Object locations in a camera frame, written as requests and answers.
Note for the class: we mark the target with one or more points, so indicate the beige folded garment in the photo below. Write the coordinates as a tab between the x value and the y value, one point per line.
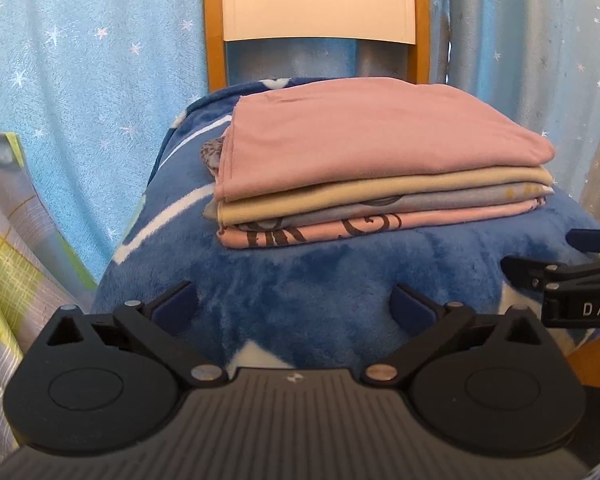
317	197

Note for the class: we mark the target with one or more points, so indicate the blue fleece blanket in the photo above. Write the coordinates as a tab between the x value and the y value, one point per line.
308	306

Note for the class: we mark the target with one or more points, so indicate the grey patterned cloth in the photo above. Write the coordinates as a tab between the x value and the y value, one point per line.
210	155

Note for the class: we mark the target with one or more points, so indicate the pink printed folded garment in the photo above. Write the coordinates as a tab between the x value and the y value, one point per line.
375	223

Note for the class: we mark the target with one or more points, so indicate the blue star curtain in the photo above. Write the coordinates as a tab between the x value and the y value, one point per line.
90	87

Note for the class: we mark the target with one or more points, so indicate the plaid pastel bed sheet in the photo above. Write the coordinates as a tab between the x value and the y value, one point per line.
39	271

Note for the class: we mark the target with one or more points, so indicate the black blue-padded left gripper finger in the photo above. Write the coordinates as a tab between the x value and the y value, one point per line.
534	275

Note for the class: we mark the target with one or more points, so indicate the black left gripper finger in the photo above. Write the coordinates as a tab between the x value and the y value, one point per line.
584	240
493	384
92	383

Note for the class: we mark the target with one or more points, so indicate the grey-blue folded garment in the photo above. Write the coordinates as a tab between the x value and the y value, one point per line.
493	195

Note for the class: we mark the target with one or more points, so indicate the wooden chair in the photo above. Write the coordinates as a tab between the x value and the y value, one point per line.
394	21

